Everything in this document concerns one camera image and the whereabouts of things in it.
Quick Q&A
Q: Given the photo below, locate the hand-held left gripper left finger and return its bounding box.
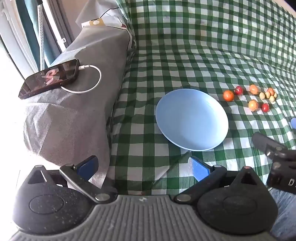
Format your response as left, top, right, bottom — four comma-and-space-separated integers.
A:
28, 155, 112, 204

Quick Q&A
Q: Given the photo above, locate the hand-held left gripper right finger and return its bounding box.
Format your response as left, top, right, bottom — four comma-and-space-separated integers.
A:
173, 156, 259, 204

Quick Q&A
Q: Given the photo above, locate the light blue plate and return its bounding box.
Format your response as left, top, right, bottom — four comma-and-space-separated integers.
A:
155, 89, 229, 151

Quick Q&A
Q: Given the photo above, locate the person's jeans leg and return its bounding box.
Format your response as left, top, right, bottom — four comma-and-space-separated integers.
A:
268, 187, 296, 241

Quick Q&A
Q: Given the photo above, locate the black smartphone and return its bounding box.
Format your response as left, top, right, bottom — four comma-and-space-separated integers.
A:
18, 59, 80, 100

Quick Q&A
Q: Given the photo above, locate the green checkered sheet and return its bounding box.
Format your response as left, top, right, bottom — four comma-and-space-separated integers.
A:
106, 0, 296, 200

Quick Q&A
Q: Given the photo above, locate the white charging cable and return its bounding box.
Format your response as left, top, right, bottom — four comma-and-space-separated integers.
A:
60, 65, 102, 94

